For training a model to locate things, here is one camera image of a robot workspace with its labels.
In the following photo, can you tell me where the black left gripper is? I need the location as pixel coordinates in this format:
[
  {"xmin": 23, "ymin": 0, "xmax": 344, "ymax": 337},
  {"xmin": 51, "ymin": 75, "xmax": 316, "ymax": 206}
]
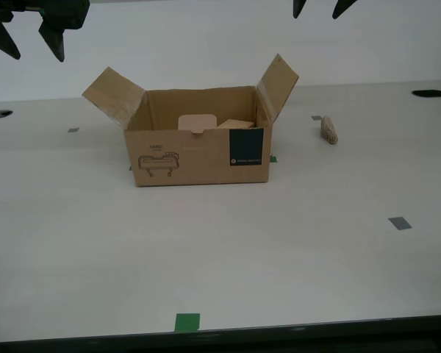
[{"xmin": 0, "ymin": 0, "xmax": 91, "ymax": 63}]

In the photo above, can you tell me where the cardboard box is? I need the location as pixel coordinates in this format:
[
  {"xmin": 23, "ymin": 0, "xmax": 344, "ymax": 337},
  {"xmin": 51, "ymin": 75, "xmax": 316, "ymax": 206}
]
[{"xmin": 82, "ymin": 53, "xmax": 301, "ymax": 188}]

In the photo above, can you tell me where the light wooden block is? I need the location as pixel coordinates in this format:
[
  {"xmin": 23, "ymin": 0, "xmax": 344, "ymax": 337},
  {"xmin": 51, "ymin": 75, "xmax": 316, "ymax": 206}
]
[{"xmin": 216, "ymin": 118, "xmax": 254, "ymax": 129}]

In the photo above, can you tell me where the pinkish speckled rock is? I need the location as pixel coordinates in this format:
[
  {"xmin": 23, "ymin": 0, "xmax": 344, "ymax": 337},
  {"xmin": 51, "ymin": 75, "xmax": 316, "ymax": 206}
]
[{"xmin": 320, "ymin": 115, "xmax": 340, "ymax": 146}]

